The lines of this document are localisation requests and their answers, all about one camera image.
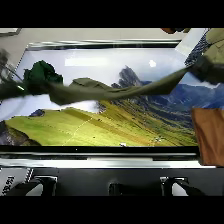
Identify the olive green garment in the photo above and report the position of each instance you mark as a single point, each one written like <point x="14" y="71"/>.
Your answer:
<point x="100" y="92"/>

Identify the dark green garment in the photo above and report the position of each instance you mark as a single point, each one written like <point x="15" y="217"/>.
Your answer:
<point x="42" y="74"/>

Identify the brown garment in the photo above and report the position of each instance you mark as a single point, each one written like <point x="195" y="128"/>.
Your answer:
<point x="210" y="136"/>

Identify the blue checked shirt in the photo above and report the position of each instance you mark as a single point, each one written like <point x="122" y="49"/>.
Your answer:
<point x="196" y="51"/>

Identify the khaki garment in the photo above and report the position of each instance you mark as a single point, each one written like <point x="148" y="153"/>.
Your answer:
<point x="216" y="45"/>

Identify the silver frame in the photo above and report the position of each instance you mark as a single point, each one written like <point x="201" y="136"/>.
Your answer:
<point x="110" y="162"/>

